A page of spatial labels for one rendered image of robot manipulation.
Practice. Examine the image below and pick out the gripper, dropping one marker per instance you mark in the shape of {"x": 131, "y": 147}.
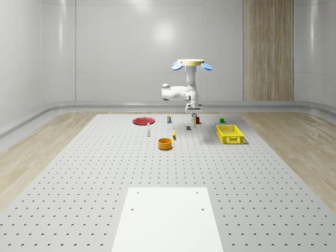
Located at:
{"x": 194, "y": 108}

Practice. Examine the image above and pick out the yellow box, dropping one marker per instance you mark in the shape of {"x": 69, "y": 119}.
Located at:
{"x": 194, "y": 124}

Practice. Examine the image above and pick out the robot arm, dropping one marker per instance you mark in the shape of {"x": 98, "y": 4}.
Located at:
{"x": 176, "y": 92}

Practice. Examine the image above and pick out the red mug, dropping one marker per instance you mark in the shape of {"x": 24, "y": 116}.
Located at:
{"x": 198, "y": 120}

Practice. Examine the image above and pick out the flat-sided can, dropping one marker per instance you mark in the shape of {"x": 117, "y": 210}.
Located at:
{"x": 169, "y": 120}

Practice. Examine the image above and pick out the banana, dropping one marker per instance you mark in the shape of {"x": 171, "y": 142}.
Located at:
{"x": 173, "y": 133}

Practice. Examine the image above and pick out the yellow bowl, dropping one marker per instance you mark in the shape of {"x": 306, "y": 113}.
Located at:
{"x": 165, "y": 145}

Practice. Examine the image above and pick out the yellow basket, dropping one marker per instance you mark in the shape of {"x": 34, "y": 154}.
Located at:
{"x": 231, "y": 137}

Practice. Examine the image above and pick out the small white bottle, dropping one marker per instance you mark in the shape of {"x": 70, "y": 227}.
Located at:
{"x": 148, "y": 131}

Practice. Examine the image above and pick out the red plate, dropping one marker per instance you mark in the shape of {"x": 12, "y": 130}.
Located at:
{"x": 144, "y": 121}

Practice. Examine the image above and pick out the white board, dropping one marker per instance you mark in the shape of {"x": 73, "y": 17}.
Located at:
{"x": 168, "y": 223}

